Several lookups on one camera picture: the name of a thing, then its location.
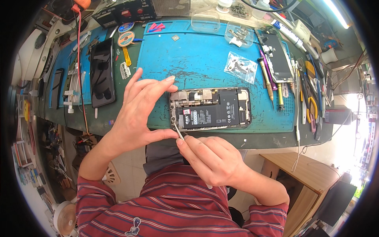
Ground slim black phone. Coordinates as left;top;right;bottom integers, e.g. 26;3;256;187
51;68;65;110

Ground white phone clamp holder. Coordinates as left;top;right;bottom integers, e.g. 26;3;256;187
63;63;86;114

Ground purple screwdriver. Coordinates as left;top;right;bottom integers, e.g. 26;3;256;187
259;49;278;91

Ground large blue repair mat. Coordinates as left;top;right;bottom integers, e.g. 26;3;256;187
136;20;297;133

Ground blue solder wick spool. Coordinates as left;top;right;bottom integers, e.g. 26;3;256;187
118;22;135;33

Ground person's body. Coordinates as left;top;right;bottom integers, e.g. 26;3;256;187
75;164;289;237

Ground white cable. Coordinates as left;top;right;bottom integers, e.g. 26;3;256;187
291;59;308;173

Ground white tube lamp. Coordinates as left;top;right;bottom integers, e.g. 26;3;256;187
322;0;350;30

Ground empty clear plastic tub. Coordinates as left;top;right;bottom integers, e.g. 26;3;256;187
191;10;221;33

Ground person's legs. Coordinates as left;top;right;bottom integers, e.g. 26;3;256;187
143;139;190;176

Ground black power supply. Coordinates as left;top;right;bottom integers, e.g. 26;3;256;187
91;0;157;29

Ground clear bag with metal parts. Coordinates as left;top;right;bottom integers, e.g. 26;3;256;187
223;52;258;85

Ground yellow pry tool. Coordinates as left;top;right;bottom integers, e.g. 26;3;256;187
122;46;132;67

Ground yellow-green screwdriver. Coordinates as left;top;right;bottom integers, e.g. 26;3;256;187
277;83;285;112

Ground large black phone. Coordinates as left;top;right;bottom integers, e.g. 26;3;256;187
89;37;116;109

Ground heap of hand tools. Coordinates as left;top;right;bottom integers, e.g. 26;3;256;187
296;55;327;141

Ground red cable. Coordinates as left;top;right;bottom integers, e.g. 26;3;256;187
71;4;93;136

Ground phone with black battery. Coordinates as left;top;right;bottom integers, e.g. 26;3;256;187
169;87;252;133

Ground gold screwdriver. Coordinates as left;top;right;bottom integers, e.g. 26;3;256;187
257;57;275;111

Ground cluttered shelf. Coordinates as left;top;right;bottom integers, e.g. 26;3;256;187
11;97;48;194

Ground small blue repair mat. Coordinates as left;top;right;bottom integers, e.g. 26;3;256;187
49;28;109;109

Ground dark green table mat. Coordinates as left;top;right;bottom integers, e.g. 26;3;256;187
38;23;327;150

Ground white cup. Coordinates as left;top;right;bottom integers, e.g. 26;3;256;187
321;47;339;65

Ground white microscope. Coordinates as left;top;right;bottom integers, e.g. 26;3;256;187
11;17;75;90

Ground person's right hand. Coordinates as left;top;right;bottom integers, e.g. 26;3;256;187
175;135;253;188

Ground black monitor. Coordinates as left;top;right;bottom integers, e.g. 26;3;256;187
313;174;358;228

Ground wooden desk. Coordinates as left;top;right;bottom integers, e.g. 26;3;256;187
259;152;341;237

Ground white jar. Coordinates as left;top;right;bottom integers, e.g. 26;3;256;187
216;0;233;14

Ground yellow-handled pliers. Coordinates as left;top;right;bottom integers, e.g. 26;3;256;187
306;96;319;124

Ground white glue tube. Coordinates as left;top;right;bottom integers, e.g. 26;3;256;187
271;19;307;53

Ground small white fan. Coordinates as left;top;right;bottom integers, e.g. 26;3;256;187
52;200;79;237

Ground orange solder wick spool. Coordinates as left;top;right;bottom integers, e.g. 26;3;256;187
117;31;136;47

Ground disassembled black phone frame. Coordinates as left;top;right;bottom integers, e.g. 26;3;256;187
255;28;294;84

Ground razor blade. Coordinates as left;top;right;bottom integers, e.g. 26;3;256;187
120;61;131;80

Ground clear tub with metal parts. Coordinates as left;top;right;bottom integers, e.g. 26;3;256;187
224;21;254;48

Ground red plastic pry picks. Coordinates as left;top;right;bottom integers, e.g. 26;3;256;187
147;23;166;33

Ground metal tweezers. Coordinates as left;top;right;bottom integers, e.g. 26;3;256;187
173;121;186;141

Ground person's left hand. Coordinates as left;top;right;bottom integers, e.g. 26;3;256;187
110;68;179;155

